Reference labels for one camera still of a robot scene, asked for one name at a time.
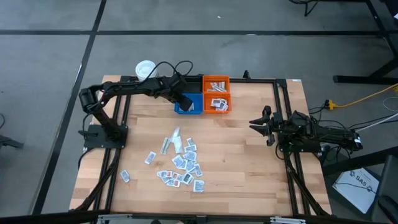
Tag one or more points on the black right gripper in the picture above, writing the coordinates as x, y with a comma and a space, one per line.
277, 124

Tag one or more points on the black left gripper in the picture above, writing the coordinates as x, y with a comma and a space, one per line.
174, 87

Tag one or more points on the green striped bandage strip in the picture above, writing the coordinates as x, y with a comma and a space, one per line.
212, 90
222, 84
218, 88
213, 85
165, 145

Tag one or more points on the white packet with black square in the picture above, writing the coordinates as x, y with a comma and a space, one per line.
223, 102
215, 102

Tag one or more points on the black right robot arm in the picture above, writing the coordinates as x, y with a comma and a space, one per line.
326, 137

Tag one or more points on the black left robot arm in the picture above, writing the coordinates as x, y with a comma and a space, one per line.
130, 87

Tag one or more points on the blue plastic basket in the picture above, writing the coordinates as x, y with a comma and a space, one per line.
199, 102

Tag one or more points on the black plastic basket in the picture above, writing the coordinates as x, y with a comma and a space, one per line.
196, 85

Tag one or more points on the orange plastic basket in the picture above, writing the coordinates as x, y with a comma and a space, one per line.
206, 79
206, 107

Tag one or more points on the long white gauze packet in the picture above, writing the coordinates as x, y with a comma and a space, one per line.
176, 133
178, 145

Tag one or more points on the white wipes canister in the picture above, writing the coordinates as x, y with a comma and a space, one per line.
144, 68

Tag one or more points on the white packet with red print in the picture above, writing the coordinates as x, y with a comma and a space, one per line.
168, 173
173, 183
178, 176

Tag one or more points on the crumpled white text packet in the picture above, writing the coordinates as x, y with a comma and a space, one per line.
199, 185

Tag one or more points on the black floor beam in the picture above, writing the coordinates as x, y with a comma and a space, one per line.
357, 161

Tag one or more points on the white printed paper sheet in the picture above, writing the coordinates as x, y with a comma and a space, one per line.
356, 189

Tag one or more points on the black chair base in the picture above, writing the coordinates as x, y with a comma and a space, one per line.
308, 7

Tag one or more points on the black stand foot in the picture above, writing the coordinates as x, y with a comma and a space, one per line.
11, 143

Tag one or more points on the black desk leg frame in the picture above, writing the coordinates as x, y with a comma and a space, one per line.
367, 79

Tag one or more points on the black camera mount crossbar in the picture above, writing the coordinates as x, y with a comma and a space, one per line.
62, 216

